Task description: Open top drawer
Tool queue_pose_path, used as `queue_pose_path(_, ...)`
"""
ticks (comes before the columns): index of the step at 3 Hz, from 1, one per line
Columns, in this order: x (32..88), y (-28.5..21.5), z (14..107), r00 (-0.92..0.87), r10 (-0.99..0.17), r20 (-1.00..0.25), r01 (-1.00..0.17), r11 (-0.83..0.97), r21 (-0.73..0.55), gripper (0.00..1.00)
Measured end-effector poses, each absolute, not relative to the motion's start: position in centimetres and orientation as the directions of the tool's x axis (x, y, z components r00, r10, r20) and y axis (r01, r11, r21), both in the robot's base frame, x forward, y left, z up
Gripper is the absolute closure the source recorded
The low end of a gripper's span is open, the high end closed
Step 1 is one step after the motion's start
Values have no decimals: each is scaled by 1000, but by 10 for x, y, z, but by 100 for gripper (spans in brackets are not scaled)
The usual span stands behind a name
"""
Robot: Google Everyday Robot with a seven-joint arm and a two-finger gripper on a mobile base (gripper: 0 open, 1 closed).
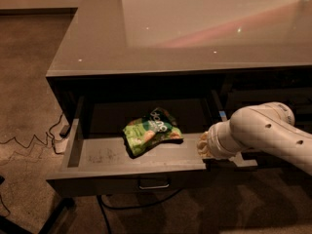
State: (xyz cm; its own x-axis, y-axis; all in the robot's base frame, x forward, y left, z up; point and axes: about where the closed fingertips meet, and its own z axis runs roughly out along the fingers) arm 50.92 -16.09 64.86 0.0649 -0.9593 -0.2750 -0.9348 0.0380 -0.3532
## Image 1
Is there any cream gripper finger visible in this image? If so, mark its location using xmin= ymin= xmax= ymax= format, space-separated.
xmin=197 ymin=132 xmax=210 ymax=158

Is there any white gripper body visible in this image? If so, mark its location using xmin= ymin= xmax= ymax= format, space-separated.
xmin=208 ymin=121 xmax=244 ymax=159

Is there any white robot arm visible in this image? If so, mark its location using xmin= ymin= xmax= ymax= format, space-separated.
xmin=197 ymin=102 xmax=312 ymax=176

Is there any grey drawer cabinet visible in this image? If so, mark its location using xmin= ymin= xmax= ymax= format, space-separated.
xmin=46 ymin=0 xmax=312 ymax=168

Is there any green snack bag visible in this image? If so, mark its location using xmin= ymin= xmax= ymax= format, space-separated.
xmin=123 ymin=107 xmax=183 ymax=158

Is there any black power adapter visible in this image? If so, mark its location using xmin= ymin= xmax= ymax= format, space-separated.
xmin=59 ymin=125 xmax=70 ymax=137

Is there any black stand leg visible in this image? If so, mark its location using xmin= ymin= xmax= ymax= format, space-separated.
xmin=0 ymin=198 xmax=74 ymax=234

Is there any thick black floor cable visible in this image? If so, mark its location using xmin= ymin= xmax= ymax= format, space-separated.
xmin=96 ymin=187 xmax=184 ymax=234

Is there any thin tangled black cable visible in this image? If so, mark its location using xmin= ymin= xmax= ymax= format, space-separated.
xmin=0 ymin=112 xmax=67 ymax=218

